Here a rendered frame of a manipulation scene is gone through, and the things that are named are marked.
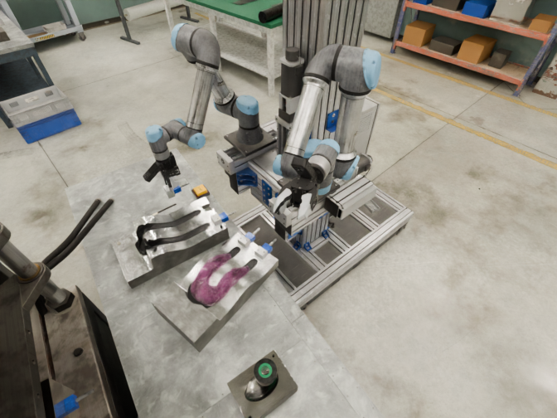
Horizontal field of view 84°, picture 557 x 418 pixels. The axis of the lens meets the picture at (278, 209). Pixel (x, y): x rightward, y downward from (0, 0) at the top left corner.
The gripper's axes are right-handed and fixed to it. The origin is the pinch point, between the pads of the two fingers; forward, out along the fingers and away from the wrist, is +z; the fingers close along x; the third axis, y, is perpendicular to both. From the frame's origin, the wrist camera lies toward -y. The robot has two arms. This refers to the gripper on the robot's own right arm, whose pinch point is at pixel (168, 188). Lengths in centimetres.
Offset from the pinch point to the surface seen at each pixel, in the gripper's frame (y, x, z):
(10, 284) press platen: -69, -26, -9
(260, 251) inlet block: 20, -57, 7
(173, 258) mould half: -14.2, -36.0, 8.7
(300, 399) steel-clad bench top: 1, -114, 15
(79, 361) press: -62, -54, 16
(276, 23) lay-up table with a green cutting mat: 202, 196, 6
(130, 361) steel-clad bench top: -45, -66, 15
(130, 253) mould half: -29.8, -21.6, 9.0
